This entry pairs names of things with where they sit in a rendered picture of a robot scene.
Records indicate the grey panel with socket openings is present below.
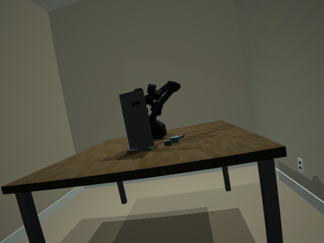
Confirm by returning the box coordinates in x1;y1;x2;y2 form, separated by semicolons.
119;89;154;153

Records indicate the teal square block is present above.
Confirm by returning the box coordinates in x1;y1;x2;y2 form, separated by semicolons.
164;140;172;146

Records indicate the light teal cube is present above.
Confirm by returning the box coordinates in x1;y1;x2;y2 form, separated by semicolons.
170;136;179;143

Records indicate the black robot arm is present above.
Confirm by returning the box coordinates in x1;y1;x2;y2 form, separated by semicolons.
145;80;181;121

